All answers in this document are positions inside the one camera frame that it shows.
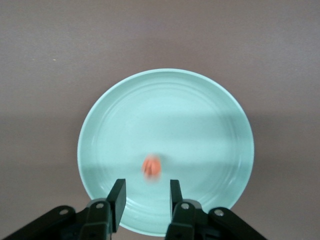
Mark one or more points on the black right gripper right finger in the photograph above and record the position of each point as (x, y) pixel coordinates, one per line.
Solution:
(190, 222)

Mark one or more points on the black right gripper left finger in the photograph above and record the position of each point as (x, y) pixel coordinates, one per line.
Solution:
(100, 220)

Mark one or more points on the orange foam letter e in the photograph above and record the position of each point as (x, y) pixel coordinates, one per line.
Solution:
(151, 167)

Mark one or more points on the light green plate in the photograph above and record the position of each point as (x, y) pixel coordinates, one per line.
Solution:
(165, 120)

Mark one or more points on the brown table cover sheet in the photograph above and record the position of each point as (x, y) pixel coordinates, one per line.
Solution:
(50, 37)

